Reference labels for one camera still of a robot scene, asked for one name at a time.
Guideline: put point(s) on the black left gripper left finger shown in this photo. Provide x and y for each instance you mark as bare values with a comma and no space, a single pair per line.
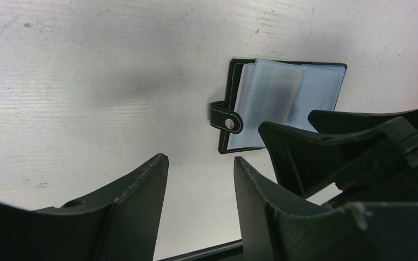
118,221

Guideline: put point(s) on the black leather card holder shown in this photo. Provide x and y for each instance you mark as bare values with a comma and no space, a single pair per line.
283,92

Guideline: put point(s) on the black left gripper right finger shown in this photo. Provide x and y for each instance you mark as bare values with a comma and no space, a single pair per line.
276,224

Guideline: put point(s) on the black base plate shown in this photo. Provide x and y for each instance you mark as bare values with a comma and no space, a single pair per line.
227,251

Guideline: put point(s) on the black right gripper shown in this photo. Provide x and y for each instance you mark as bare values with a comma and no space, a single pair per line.
368,157

